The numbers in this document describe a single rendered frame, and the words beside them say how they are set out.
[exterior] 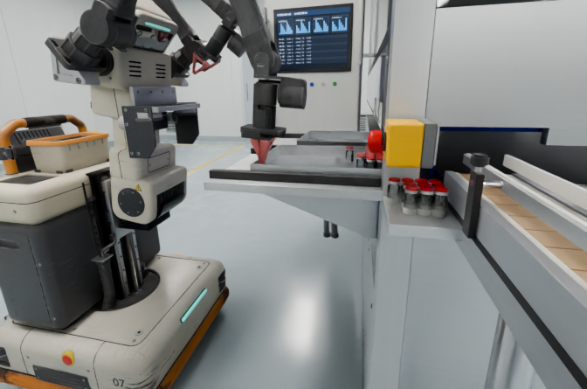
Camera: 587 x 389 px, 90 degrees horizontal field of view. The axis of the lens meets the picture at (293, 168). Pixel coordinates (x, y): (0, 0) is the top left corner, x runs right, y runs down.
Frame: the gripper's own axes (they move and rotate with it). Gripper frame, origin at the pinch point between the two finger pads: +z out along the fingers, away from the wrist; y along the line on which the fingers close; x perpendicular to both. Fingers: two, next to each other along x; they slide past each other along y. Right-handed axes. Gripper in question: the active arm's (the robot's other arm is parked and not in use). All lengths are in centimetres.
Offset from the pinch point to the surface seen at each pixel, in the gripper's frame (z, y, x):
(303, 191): 2.2, 13.1, -11.1
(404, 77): -22.6, 29.7, -12.5
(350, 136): 0, 21, 54
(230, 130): 93, -252, 543
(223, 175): 2.0, -7.0, -8.2
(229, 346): 93, -20, 25
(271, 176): 0.6, 4.9, -8.2
